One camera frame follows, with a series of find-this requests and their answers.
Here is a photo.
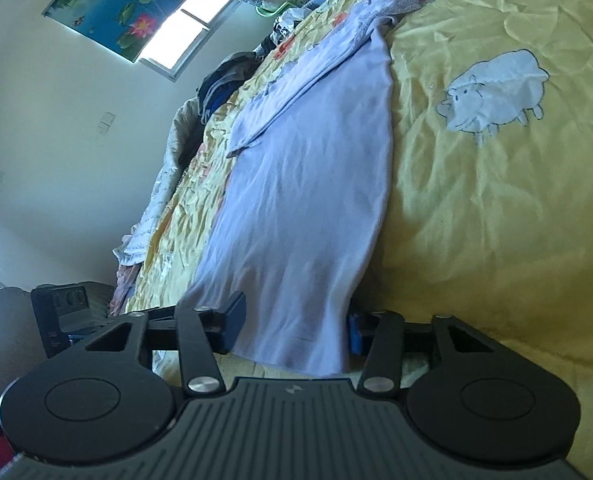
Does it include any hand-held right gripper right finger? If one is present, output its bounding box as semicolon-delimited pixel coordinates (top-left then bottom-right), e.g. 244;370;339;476
346;310;494;394

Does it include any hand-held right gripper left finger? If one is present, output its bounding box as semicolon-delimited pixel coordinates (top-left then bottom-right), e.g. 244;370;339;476
84;290;247;397

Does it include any light purple long-sleeve sweater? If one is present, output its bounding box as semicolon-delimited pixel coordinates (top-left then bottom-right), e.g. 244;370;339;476
184;0;429;377

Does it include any pile of dark clothes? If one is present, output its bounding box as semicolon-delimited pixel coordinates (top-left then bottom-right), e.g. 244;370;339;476
196;50;262;123

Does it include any pink cloth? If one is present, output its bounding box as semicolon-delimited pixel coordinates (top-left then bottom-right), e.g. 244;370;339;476
109;262;142;316

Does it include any white quilt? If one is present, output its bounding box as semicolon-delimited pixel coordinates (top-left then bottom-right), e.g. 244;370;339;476
112;97;212;266

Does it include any yellow printed bedsheet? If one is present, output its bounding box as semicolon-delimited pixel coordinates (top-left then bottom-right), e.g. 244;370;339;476
126;0;593;480

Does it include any window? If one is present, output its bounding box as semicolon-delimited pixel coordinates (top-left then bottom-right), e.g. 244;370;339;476
136;0;252;83

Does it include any crumpled white patterned cloth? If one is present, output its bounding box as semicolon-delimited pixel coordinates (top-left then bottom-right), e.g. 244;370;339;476
269;7;307;43

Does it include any floral roller blind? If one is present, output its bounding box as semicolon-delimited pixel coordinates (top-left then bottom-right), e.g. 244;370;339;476
44;0;222;63

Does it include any white wall switch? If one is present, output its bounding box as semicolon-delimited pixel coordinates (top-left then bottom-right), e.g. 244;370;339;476
96;110;117;146

